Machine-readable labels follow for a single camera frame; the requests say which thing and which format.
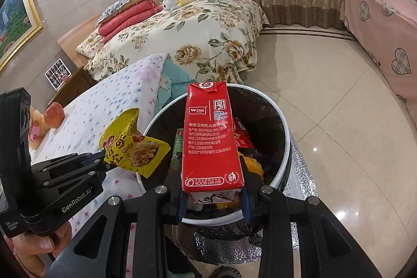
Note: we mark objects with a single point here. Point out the black photo frame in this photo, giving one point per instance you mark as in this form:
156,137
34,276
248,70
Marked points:
57,72

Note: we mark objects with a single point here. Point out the green drink carton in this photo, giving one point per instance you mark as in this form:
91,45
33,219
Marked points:
178,151

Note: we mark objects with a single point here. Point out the pink folded blanket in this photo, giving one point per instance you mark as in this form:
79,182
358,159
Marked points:
130,17

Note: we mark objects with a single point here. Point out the red milk carton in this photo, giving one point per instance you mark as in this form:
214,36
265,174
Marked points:
208,141

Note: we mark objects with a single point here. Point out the white rabbit plush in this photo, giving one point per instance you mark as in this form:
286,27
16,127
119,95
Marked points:
169,2

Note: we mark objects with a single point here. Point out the pink heart print cover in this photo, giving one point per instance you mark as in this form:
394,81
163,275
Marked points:
381,27

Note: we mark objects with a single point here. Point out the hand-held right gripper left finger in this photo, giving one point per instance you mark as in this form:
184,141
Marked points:
182,204

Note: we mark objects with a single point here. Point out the wooden nightstand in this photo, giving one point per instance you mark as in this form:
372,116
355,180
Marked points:
78,86

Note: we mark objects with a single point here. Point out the orange foam fruit net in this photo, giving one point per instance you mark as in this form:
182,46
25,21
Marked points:
254,165

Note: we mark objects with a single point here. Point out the white trash bin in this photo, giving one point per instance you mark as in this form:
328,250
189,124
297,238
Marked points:
280,147

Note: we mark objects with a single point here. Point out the red apple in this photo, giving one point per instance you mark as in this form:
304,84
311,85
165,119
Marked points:
53,115

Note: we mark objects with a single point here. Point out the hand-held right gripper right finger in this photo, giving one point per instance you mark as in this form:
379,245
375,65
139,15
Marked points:
247,208

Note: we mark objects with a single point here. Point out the teal cloth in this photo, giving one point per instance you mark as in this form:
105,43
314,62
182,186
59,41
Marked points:
174,79

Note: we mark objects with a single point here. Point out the cream teddy bear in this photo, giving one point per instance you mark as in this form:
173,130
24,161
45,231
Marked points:
37,128

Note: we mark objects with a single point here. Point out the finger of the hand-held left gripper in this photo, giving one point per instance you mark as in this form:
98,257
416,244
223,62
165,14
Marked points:
75,175
65,162

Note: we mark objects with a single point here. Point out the red snack packet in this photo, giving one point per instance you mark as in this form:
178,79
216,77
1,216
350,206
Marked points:
242,134

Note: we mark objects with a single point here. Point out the yellow snack packet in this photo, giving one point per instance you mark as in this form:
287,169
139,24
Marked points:
136,151

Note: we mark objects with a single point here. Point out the floral bed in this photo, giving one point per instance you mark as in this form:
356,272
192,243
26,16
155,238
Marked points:
202,33

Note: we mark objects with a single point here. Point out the gold framed landscape painting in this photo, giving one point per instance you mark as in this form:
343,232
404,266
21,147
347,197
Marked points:
16,20

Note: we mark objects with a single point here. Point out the wooden headboard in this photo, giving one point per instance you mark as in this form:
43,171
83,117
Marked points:
71,43

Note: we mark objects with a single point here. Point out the person's left hand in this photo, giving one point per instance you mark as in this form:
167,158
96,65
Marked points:
35,245

